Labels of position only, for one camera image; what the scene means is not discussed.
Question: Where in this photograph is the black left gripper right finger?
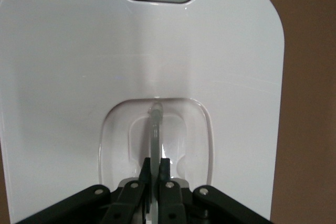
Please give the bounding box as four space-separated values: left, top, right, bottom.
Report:
158 157 274 224

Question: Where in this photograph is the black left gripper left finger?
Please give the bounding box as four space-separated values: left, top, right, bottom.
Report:
15 157 152 224

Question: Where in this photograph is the grey translucent lid handle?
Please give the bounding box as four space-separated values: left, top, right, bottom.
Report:
146 101 165 224

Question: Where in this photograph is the white plastic box lid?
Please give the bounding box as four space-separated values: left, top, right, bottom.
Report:
0 0 286 224

